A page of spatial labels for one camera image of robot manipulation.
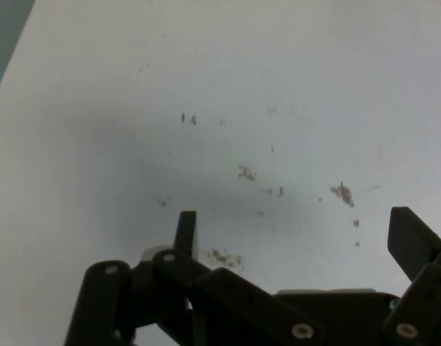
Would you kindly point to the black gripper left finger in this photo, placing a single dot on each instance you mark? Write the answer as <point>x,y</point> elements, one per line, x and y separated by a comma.
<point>177,274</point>

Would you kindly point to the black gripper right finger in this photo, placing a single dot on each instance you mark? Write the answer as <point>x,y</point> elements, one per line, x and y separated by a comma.
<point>411,245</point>

